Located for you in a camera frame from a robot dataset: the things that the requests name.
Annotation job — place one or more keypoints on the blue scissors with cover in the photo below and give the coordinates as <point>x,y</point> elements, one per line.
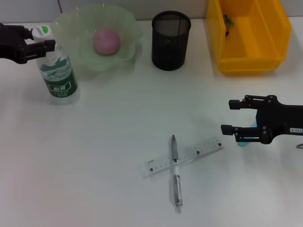
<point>242,144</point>

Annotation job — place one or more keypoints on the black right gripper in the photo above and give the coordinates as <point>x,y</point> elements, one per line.
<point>281,124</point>

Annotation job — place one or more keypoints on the clear green-label water bottle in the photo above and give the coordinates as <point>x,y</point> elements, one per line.
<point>60,80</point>

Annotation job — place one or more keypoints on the green plastic wrapper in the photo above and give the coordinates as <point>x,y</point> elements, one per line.
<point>228,22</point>

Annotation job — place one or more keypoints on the black mesh pen holder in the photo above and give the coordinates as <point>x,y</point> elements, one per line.
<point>170,42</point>

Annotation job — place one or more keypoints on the grey white ballpoint pen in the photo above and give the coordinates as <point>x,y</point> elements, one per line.
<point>176,175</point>

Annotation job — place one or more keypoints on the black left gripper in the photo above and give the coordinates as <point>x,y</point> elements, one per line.
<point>10,45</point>

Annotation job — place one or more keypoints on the transparent plastic ruler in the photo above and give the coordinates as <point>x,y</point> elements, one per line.
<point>189,152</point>

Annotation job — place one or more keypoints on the yellow plastic bin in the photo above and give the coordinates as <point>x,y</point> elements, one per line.
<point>251,47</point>

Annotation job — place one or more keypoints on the pink peach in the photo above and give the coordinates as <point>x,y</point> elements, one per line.
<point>106,41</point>

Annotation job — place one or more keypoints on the green translucent fruit bowl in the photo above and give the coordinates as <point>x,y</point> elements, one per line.
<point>118,59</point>

